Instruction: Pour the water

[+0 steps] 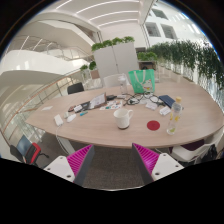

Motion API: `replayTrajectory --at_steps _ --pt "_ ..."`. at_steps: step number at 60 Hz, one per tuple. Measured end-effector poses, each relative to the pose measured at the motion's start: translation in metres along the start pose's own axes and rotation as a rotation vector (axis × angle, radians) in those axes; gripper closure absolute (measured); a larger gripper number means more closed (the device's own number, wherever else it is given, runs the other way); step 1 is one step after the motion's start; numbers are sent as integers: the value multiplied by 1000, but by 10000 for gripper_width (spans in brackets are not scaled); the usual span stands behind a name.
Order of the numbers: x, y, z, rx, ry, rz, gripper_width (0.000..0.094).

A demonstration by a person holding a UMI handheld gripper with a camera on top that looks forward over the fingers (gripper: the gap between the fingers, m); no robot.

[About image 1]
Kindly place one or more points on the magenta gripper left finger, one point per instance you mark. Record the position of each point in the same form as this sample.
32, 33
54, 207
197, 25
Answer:
73, 167

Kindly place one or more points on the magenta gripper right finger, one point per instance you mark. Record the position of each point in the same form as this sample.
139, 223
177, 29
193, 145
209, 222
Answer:
154, 166

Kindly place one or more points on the clear plastic water bottle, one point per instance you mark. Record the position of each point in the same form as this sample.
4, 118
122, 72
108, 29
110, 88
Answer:
175, 114

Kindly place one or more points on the white chair right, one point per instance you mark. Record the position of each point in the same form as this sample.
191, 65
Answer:
197, 149

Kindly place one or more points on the red round coaster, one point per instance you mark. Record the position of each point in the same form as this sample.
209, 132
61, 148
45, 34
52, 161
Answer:
153, 125

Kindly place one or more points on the red and blue chair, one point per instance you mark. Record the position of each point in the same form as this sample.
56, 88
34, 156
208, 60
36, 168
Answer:
26, 151

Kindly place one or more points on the white power adapter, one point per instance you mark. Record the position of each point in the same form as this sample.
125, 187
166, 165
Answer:
58, 120

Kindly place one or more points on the white small box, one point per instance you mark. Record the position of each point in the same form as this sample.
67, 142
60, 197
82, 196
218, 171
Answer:
165, 110

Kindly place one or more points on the white ceramic mug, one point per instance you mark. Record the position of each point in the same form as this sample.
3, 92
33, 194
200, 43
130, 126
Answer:
122, 117

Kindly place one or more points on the white card package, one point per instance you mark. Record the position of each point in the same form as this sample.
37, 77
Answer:
151, 105

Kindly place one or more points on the white paper sheet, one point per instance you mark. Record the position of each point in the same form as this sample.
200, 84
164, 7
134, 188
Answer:
47, 108

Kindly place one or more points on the dark blue notebook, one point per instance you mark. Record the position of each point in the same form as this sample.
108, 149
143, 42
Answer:
167, 100

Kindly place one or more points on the black office chair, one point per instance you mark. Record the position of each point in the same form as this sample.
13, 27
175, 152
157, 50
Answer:
77, 87

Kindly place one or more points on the green tote bag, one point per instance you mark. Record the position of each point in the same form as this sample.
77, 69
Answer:
142, 80

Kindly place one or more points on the white cabinet with plants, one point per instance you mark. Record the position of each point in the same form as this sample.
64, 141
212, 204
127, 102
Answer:
115, 56

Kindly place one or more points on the hanging green plant hedge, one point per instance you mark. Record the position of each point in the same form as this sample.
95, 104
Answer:
192, 55

